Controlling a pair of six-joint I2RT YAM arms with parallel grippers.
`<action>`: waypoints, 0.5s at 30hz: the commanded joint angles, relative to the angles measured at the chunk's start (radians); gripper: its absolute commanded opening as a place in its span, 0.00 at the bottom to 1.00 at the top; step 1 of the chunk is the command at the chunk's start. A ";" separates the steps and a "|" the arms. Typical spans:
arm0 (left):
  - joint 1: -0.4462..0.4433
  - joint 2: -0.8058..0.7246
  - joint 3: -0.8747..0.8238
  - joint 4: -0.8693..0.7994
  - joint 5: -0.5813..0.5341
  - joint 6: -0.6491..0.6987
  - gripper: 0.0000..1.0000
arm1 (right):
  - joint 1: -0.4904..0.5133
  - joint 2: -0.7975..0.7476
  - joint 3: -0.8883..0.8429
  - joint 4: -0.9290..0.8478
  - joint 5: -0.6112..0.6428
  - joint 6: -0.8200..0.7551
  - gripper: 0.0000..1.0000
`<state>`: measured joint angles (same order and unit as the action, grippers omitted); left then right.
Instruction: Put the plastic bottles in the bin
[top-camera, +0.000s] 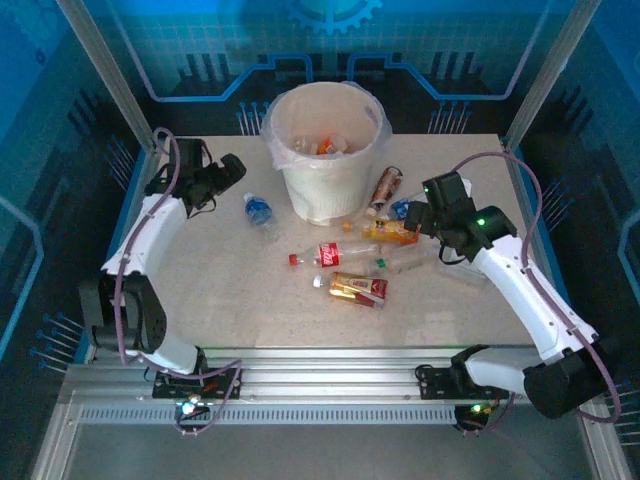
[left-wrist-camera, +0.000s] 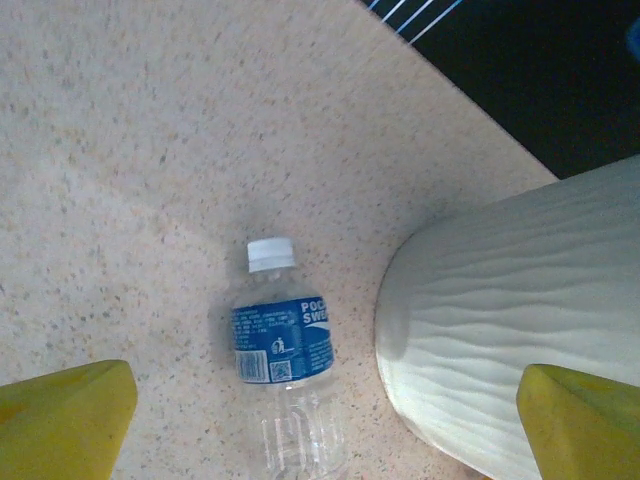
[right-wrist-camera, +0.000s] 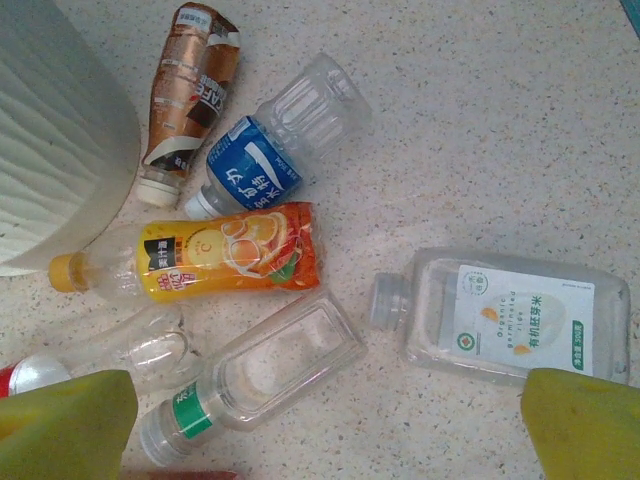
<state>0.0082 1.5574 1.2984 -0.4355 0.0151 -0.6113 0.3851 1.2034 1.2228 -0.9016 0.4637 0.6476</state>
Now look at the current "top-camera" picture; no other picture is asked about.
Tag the orange yellow label juice bottle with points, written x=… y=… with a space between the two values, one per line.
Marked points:
x=387 y=231

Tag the green collar clear bottle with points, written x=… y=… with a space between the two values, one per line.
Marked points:
x=400 y=262

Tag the small blue label water bottle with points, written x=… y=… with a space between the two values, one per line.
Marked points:
x=260 y=211

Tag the brown label plastic bottle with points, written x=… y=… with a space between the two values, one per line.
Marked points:
x=387 y=184

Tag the clear square plastic bottle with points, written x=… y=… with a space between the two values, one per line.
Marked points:
x=462 y=273

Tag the red gold tea bottle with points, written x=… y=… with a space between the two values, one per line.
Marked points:
x=357 y=289

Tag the red label cola bottle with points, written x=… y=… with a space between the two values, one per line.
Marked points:
x=330 y=254

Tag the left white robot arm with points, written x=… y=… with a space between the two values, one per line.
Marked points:
x=150 y=230

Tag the clear plastic bin liner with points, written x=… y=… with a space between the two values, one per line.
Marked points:
x=267 y=140

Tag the white plastic bin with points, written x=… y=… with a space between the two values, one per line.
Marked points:
x=325 y=195

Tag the white cap blue label bottle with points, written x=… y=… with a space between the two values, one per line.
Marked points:
x=400 y=207

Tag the aluminium frame post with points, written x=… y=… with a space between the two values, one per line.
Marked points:
x=107 y=75
x=547 y=70

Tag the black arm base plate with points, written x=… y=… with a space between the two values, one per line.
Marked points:
x=220 y=384
x=435 y=382

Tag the aluminium mounting rail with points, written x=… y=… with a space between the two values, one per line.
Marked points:
x=325 y=375

